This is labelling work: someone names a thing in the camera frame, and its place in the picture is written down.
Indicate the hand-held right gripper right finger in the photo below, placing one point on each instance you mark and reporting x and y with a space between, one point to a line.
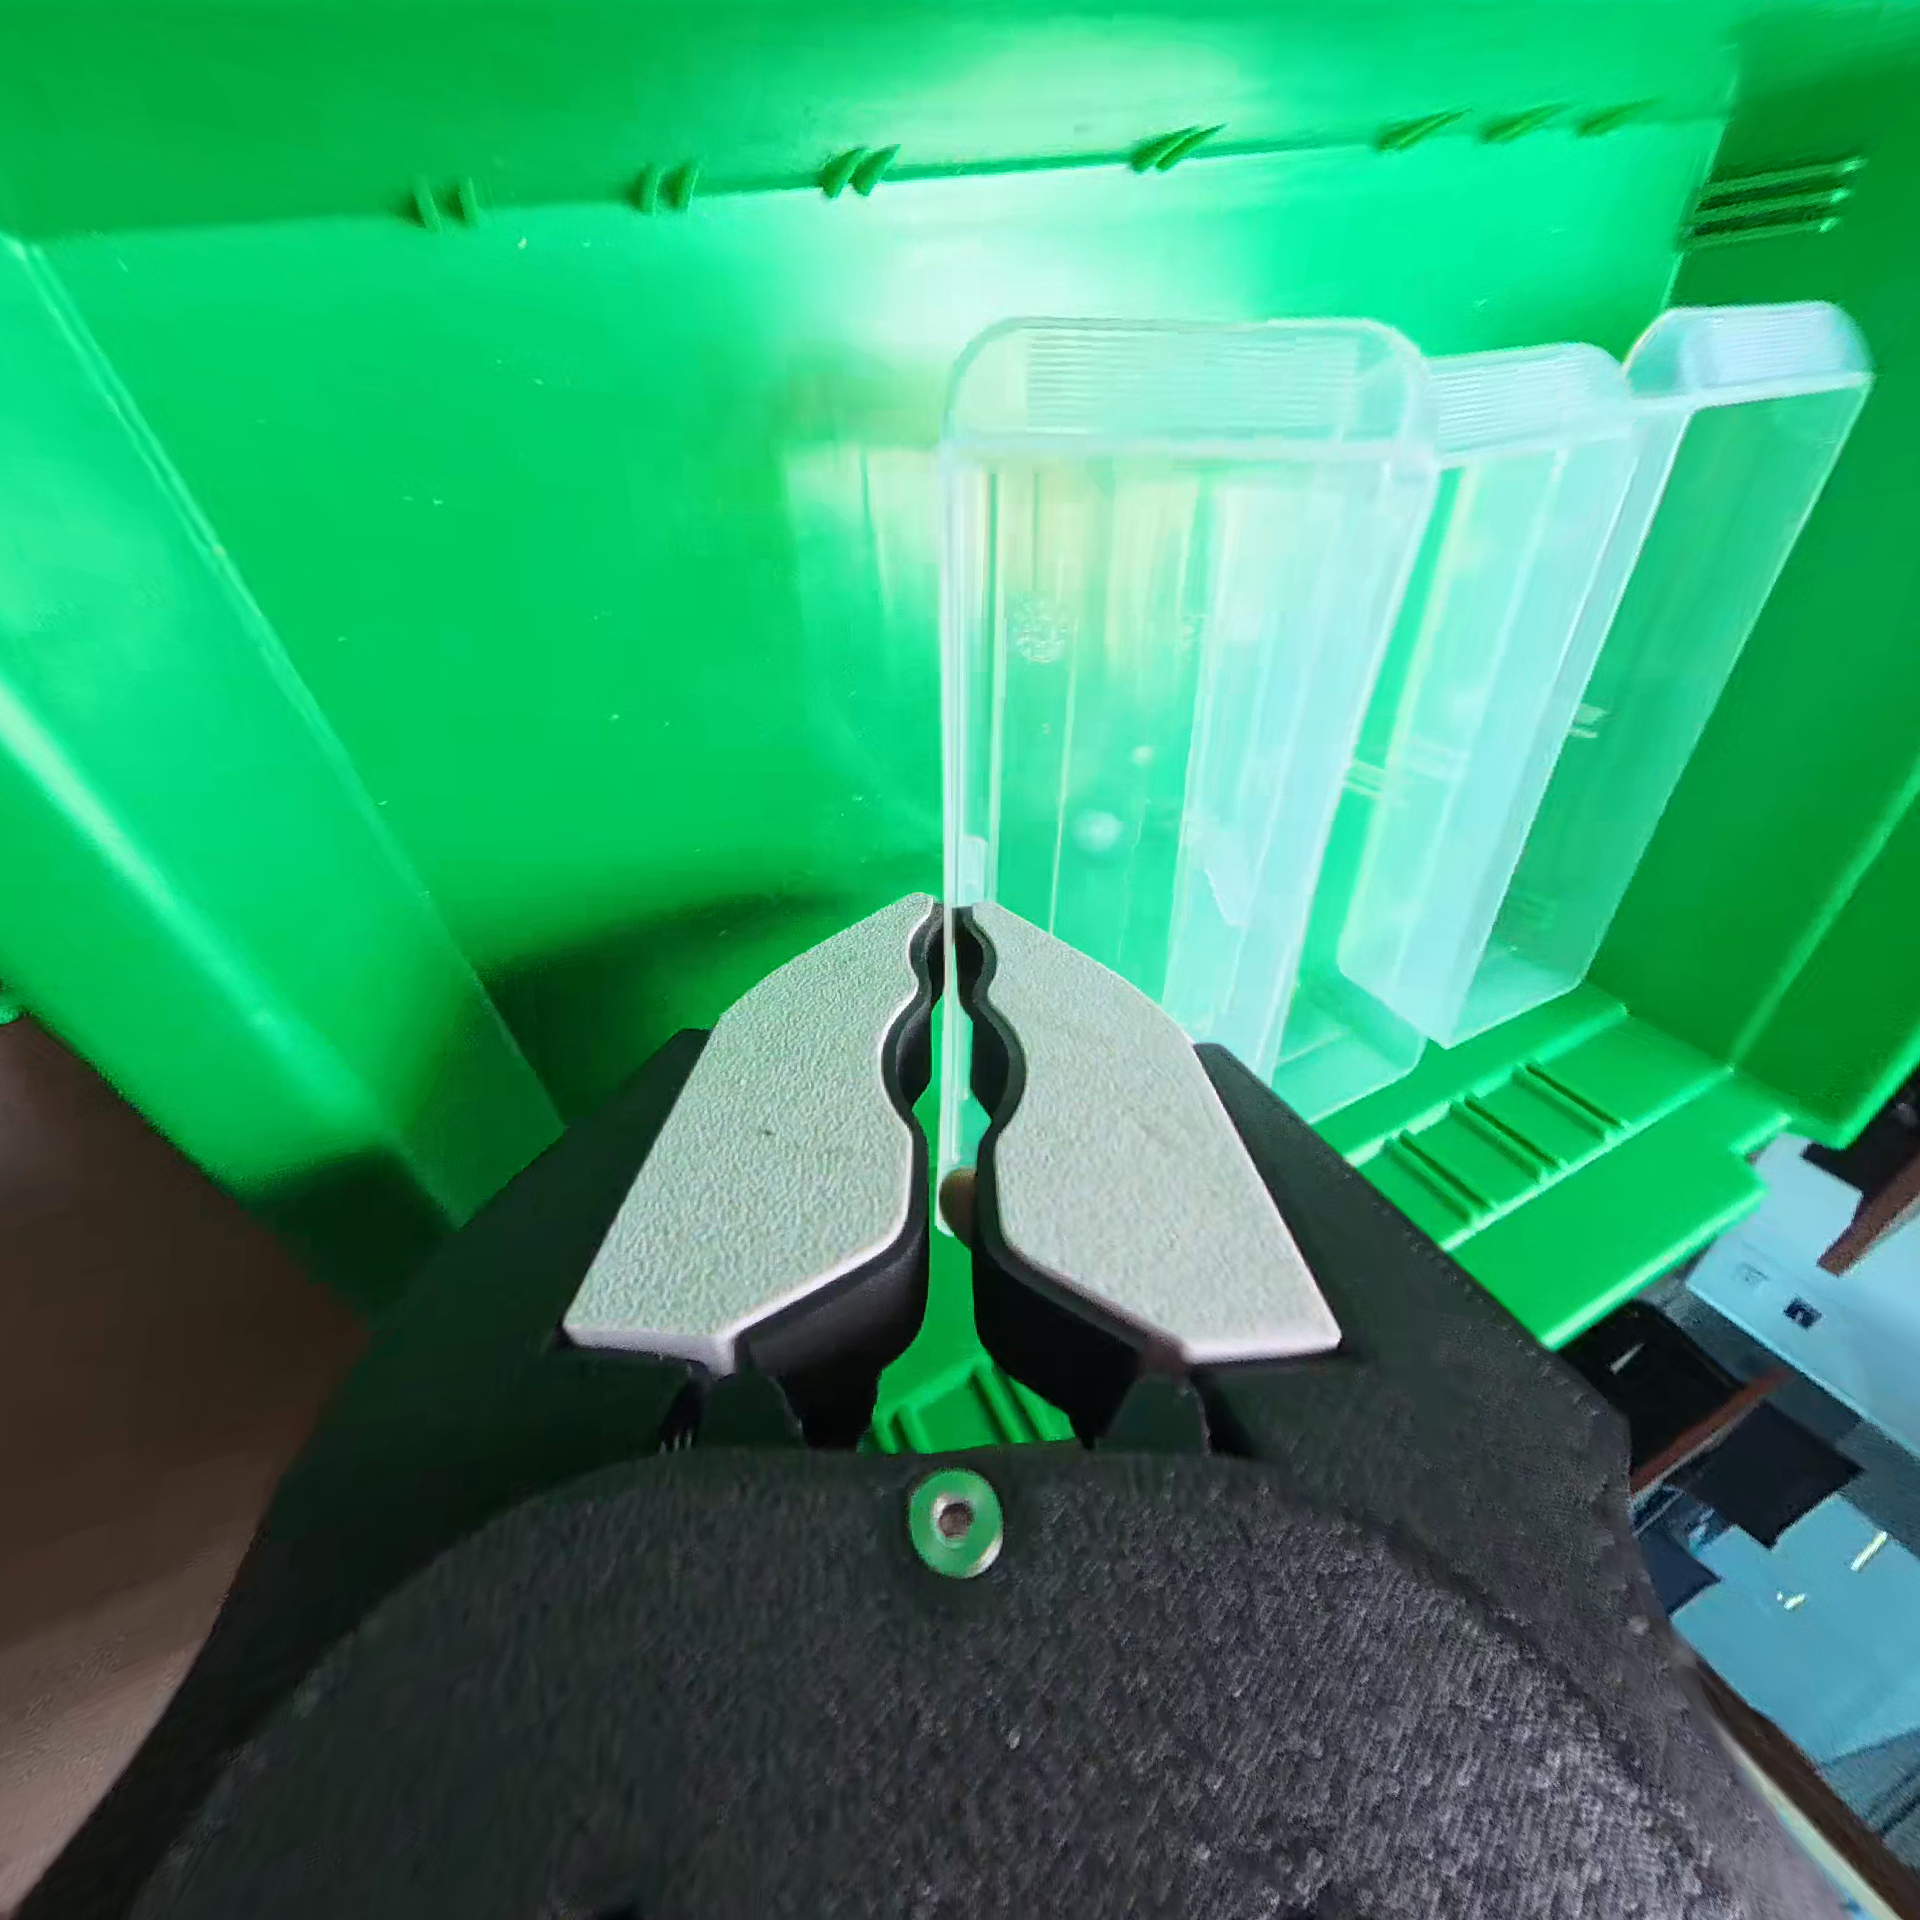
1141 1185

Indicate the clear plastic hinged box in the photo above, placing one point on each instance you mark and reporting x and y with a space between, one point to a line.
1141 600

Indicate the white labelled box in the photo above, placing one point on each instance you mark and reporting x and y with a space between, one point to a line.
1769 1289

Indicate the green plastic bin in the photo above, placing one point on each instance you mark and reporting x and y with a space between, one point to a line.
523 523

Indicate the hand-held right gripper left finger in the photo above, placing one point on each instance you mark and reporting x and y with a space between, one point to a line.
749 1185

